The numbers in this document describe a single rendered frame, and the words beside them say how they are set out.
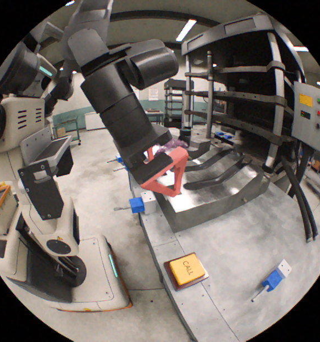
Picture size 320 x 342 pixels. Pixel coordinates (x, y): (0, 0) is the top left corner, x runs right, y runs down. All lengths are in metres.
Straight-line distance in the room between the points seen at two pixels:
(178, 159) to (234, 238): 0.33
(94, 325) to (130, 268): 0.68
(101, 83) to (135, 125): 0.07
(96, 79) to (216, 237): 0.43
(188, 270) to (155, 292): 0.84
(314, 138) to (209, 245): 0.86
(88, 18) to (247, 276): 0.56
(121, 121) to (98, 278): 0.89
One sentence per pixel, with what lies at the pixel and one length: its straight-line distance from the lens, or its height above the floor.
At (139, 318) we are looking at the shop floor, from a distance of 1.14.
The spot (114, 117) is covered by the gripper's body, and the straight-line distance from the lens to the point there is 0.16.
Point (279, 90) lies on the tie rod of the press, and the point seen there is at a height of 1.33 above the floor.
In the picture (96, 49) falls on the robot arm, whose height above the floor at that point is 1.19.
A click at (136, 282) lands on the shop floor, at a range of 1.16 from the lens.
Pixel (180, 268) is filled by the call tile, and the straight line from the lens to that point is 0.31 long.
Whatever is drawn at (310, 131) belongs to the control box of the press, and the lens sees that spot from 0.98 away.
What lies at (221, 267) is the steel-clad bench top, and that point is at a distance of 0.37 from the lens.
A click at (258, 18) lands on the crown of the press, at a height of 1.94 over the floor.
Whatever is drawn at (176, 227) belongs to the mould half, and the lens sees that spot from 0.38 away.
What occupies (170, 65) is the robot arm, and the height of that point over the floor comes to 1.18.
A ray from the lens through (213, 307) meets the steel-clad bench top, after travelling 0.34.
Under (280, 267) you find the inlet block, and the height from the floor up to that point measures 0.85.
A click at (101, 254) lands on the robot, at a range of 1.00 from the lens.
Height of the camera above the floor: 1.12
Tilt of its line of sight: 29 degrees down
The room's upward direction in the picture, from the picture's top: straight up
